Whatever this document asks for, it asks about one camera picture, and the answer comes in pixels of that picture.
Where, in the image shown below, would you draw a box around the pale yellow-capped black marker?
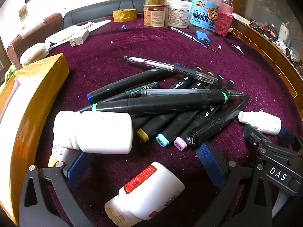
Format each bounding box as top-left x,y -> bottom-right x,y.
187,71 -> 215,90

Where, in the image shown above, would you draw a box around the purple velvet tablecloth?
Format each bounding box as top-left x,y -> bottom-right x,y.
35,16 -> 303,227

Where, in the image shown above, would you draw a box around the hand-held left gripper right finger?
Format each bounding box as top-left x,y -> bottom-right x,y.
195,141 -> 275,227

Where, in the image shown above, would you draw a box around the white plastic tub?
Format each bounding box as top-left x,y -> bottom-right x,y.
167,0 -> 192,28

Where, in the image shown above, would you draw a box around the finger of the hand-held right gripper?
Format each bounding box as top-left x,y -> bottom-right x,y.
277,127 -> 303,150
243,124 -> 273,150

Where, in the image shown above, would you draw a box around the yellow tape roll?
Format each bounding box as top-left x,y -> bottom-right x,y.
112,8 -> 138,23

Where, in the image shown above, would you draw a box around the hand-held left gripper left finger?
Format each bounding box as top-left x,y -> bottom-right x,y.
19,152 -> 95,227

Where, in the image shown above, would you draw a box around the large white plastic bottle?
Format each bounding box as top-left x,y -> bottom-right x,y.
53,111 -> 133,155

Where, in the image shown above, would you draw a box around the pile of small hardware clutter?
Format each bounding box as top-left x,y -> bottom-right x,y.
248,20 -> 303,63

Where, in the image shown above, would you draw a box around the silver pen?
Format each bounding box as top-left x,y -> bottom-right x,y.
170,27 -> 209,49

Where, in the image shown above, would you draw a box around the cyan-capped black marker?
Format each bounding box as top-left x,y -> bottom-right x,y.
155,74 -> 224,146

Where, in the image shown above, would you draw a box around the gel pen with black grip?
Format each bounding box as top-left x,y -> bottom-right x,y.
123,56 -> 219,85

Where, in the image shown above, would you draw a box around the bottle in pink knitted sleeve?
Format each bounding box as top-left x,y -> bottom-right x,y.
214,0 -> 235,37

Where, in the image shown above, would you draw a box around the brown armchair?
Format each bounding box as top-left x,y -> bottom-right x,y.
7,13 -> 63,70

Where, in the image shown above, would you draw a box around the clear jar blue label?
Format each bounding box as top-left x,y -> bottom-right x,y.
189,0 -> 222,36

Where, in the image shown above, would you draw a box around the pink-capped black marker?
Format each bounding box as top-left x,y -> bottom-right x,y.
173,80 -> 235,150

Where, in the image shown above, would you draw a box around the small white bottle orange cap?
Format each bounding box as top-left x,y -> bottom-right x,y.
48,139 -> 71,168

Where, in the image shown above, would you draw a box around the white wrapped round bundle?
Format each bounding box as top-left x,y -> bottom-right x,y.
19,43 -> 51,64

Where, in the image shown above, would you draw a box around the glass jar orange label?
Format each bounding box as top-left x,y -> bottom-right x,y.
143,5 -> 169,28

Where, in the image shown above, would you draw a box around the white paper sheets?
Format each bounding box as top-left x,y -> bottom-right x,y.
45,20 -> 112,50

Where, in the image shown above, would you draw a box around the flat white box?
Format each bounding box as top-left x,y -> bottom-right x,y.
233,13 -> 251,25

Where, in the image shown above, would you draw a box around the white bottle with red label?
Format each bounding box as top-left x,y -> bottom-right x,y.
104,161 -> 185,227

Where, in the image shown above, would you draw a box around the yellow box with white lining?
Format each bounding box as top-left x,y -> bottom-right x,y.
0,53 -> 70,226

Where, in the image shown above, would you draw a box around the small white cardboard box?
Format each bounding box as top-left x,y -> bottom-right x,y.
69,30 -> 90,47

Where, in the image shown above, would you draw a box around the clear gel pen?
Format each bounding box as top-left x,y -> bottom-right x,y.
141,88 -> 244,99

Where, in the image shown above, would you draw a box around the blue-capped black marker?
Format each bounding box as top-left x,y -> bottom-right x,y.
87,67 -> 177,104

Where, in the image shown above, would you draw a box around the blue battery pack with wire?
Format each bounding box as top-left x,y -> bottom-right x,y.
195,31 -> 223,52

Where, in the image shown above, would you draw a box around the wooden table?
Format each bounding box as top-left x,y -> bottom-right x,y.
228,25 -> 303,104

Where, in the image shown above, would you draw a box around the green-capped black marker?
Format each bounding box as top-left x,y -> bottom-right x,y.
92,90 -> 229,117

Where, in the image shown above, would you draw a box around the gold wall plaque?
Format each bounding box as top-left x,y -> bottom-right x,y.
18,4 -> 28,20

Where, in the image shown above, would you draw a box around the black-capped black marker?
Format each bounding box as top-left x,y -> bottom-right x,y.
186,95 -> 250,148

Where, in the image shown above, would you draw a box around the dark green printed pen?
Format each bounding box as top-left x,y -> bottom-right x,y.
78,82 -> 160,113

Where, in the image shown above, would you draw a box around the black leather sofa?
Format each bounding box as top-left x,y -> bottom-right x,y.
63,0 -> 147,30

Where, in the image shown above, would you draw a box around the small plain white bottle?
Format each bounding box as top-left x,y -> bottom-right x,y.
238,111 -> 282,136

